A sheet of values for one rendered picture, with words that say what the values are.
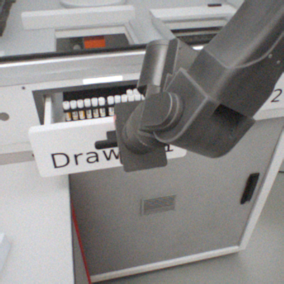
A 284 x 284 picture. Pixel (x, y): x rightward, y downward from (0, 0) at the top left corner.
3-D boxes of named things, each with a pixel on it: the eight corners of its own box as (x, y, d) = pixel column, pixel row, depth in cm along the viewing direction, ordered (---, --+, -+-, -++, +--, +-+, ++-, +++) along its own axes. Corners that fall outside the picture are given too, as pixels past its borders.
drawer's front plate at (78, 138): (186, 156, 62) (191, 111, 55) (40, 178, 57) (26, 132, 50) (182, 151, 63) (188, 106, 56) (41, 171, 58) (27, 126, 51)
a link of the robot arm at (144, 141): (127, 140, 32) (178, 153, 32) (141, 79, 33) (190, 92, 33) (120, 146, 38) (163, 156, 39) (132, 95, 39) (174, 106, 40)
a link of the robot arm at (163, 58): (168, 125, 25) (232, 150, 30) (193, 4, 27) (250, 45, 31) (103, 129, 35) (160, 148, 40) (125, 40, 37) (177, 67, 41)
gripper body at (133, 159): (154, 101, 46) (166, 87, 39) (165, 166, 45) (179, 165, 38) (113, 106, 45) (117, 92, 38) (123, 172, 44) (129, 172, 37)
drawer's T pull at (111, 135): (138, 144, 52) (138, 139, 51) (95, 151, 51) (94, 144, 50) (134, 132, 55) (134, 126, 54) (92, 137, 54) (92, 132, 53)
